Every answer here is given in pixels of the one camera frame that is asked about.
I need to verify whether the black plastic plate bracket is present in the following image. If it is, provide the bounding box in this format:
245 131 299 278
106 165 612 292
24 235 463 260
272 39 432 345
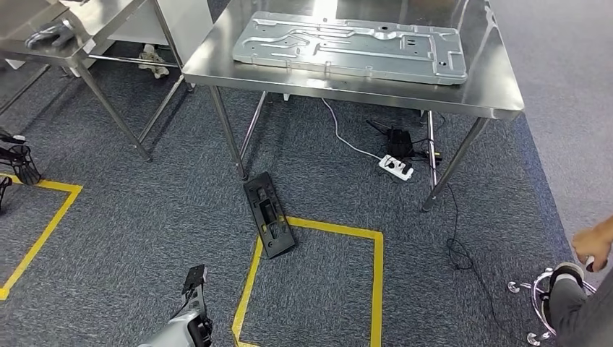
243 172 296 260

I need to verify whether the stainless steel workbench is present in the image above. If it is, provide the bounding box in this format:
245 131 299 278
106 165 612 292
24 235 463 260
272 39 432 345
181 0 526 213

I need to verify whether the white power strip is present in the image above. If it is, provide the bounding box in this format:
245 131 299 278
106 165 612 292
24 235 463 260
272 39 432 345
378 154 415 182

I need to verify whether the black power adapter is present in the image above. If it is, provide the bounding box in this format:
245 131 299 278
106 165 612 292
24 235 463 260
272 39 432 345
366 119 444 166

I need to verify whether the stamped sheet metal panel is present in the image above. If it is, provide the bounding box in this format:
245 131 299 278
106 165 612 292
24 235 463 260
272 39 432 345
232 11 468 86

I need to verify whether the yellow floor tape square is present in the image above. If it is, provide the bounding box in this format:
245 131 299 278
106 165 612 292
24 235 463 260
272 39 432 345
231 216 385 347

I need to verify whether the white crumpled cloth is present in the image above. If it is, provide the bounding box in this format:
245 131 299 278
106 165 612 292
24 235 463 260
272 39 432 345
139 44 170 80

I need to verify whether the white cabinet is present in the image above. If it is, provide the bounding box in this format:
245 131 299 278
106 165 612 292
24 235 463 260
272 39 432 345
107 0 214 66

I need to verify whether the chrome base stool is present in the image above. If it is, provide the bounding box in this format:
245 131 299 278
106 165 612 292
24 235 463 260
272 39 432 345
507 267 599 347

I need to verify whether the stainless steel side table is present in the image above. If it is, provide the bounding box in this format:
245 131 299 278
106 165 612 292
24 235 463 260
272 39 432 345
0 0 194 163

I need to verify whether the black humanoid robot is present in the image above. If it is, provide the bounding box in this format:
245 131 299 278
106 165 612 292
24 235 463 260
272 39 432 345
0 132 43 214

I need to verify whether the grey work glove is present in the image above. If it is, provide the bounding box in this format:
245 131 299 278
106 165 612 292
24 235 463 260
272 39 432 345
25 20 76 51

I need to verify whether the person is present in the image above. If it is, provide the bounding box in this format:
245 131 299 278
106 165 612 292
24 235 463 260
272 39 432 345
541 215 613 347

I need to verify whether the white power cable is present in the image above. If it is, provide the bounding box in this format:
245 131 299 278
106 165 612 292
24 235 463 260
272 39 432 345
320 98 384 161

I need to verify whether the black floor cable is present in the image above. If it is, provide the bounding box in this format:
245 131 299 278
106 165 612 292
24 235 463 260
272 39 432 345
444 184 504 327

